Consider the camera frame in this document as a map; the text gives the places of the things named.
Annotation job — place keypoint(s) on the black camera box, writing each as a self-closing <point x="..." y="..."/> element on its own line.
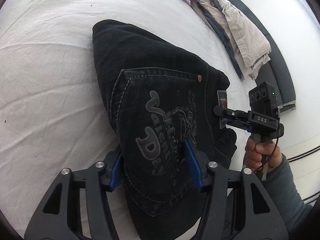
<point x="263" y="99"/>

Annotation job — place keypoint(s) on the white bed mattress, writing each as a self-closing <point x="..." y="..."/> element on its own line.
<point x="52" y="113"/>

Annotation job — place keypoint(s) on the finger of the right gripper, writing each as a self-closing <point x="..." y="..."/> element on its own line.
<point x="244" y="125"/>
<point x="227" y="113"/>

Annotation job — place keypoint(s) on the person right hand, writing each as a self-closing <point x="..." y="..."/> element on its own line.
<point x="254" y="154"/>

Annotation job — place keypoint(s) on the beige grey folded duvet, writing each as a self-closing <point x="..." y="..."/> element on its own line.
<point x="247" y="47"/>

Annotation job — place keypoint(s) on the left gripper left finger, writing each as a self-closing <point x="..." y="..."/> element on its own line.
<point x="76" y="204"/>

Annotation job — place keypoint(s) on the black denim pants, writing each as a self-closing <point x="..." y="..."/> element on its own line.
<point x="157" y="95"/>

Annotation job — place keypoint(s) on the right forearm grey sleeve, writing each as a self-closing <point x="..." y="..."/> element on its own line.
<point x="281" y="188"/>

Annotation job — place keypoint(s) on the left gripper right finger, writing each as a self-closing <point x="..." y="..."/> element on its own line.
<point x="236" y="206"/>

